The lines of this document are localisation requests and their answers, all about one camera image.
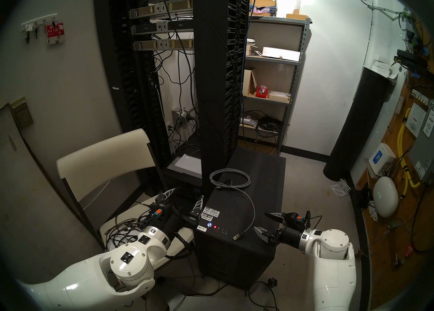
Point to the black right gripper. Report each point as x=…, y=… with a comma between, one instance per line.
x=290, y=237

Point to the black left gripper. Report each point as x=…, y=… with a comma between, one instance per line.
x=171, y=224

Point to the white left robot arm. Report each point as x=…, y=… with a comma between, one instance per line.
x=84, y=279

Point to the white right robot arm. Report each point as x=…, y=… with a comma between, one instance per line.
x=334, y=279

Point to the black workstation tower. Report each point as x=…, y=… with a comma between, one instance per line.
x=244, y=263

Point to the black UPS unit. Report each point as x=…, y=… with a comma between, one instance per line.
x=183, y=186

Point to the grey flat device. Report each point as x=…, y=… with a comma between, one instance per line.
x=188, y=164

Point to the cream padded chair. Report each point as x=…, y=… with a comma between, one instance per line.
x=101, y=157

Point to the white power strip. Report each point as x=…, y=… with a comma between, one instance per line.
x=247, y=123

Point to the white oval router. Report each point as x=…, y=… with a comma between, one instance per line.
x=385, y=196

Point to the plywood backboard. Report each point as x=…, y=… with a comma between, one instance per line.
x=383, y=279

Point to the flat tan box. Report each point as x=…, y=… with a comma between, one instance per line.
x=279, y=96

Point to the black server rack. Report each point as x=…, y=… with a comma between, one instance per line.
x=217, y=76

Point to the white box blue label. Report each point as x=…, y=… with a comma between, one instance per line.
x=381, y=159

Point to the small red bin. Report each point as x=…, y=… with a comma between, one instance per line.
x=261, y=93

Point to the open cardboard box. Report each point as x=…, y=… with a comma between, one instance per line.
x=249, y=83

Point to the red caution tag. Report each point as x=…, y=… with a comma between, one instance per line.
x=408, y=250

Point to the white flat box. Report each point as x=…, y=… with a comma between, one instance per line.
x=281, y=54

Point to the grey AT&T utility box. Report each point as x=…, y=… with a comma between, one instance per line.
x=425, y=151

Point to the black Dell rack server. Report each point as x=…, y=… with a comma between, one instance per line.
x=159, y=27

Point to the white label sheet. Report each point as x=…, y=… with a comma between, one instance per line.
x=416, y=120

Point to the grey metal shelf unit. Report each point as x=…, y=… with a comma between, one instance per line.
x=278, y=34

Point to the small white boxes stack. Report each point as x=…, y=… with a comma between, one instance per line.
x=383, y=68

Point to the pink plastic bag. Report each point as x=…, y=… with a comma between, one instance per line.
x=262, y=10

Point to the small cardboard box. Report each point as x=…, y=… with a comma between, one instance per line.
x=296, y=17

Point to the large cardboard box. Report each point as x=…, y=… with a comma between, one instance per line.
x=262, y=0

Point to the dark hanging key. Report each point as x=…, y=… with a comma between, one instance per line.
x=27, y=35
x=36, y=32

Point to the white key hook rack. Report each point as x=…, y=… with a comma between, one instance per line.
x=40, y=23

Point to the white junction box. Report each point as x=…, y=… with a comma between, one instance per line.
x=407, y=25

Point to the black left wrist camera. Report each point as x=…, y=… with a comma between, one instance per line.
x=156, y=208

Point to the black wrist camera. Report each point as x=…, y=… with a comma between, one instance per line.
x=156, y=208
x=296, y=218

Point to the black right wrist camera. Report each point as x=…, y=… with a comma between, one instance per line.
x=296, y=218

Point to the white folded bracket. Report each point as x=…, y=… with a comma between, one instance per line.
x=340, y=188

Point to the wall power outlet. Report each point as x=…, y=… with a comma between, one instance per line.
x=176, y=115

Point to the brass wall plate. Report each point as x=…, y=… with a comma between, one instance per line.
x=21, y=115

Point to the black wall router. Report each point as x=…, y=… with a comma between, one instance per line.
x=410, y=59

